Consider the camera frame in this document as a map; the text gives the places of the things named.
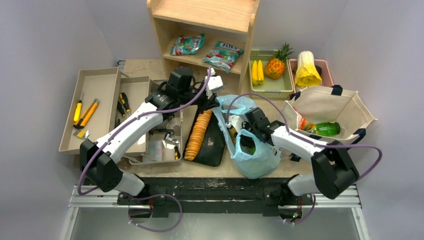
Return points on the green bottle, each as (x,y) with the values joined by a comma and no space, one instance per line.
(328,129)

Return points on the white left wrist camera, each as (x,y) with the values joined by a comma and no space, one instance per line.
(215,83)

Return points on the pineapple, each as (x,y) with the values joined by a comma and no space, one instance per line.
(276,66)

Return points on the orange snack packet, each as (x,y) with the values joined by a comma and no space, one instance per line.
(306,125)

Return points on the small yellow screwdriver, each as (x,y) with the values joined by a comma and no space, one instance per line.
(78,109)

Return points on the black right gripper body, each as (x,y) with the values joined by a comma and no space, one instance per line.
(251,125)

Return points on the green plastic basket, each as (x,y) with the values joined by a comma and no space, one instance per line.
(280,88)

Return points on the candy bag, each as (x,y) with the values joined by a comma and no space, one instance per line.
(223,55)
(187,45)

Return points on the yellow utility knife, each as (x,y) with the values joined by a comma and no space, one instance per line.
(84,119)

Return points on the beige canvas tote bag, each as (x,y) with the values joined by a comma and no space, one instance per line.
(320,104)

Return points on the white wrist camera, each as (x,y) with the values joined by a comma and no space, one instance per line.
(215,83)
(235,122)

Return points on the purple eggplant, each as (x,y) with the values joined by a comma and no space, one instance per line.
(318,69)

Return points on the grey open toolbox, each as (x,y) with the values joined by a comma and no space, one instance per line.
(159,145)

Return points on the stubby black yellow screwdriver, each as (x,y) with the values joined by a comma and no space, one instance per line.
(177,154)

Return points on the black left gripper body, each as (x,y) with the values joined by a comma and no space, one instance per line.
(203,101)

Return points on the green round cabbage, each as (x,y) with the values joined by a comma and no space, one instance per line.
(249,150)

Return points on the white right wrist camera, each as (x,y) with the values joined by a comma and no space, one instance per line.
(235,122)

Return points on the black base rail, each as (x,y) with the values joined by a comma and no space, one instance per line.
(211,195)

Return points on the pink plastic basket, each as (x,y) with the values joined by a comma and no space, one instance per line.
(325,75)

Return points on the left candy bag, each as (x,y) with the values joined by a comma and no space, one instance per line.
(187,45)

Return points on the orange spiral bread loaf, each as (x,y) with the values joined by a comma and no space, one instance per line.
(197,135)

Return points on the black rectangular tray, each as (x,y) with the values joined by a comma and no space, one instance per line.
(213,146)

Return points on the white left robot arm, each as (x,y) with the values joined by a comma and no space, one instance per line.
(99,158)

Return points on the beige toolbox tray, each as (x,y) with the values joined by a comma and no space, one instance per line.
(105,85)

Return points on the wooden shelf unit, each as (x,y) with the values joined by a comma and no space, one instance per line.
(230,21)

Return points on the right candy bag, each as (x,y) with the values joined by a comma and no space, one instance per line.
(223,55)

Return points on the light blue plastic grocery bag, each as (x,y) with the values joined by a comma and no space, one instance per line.
(266,158)

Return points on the yellow white napa cabbage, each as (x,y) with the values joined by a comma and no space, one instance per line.
(306,73)

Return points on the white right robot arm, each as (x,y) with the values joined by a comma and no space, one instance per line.
(333,170)

